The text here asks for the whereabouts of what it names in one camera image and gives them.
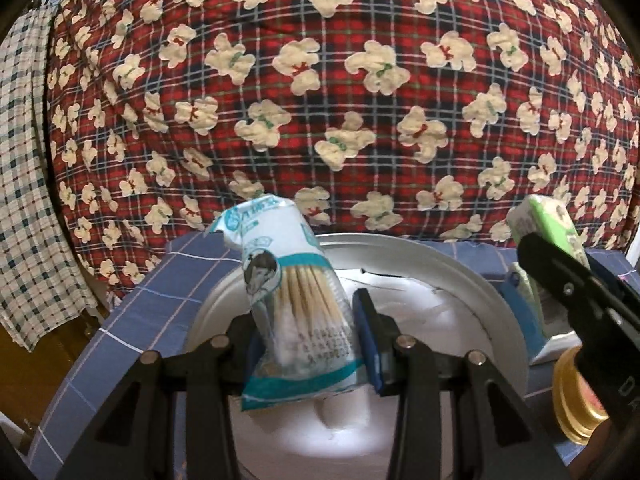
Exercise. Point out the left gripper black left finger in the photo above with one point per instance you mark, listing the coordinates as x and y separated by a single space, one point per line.
132 436

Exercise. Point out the red plaid teddy bear blanket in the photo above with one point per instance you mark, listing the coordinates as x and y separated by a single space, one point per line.
427 119

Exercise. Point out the green pocket tissue pack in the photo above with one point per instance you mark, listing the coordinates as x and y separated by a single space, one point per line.
545 236

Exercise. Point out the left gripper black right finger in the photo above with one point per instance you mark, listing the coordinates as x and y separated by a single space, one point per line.
494 436

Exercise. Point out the cotton swab bag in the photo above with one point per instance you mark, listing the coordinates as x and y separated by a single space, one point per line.
299 306

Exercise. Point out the round gold pink tin lid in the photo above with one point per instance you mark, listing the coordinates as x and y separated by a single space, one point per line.
577 409

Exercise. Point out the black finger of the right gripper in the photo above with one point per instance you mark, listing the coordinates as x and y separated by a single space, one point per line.
600 307

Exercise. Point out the round metal tin container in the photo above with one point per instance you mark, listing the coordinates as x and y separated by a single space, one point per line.
431 297

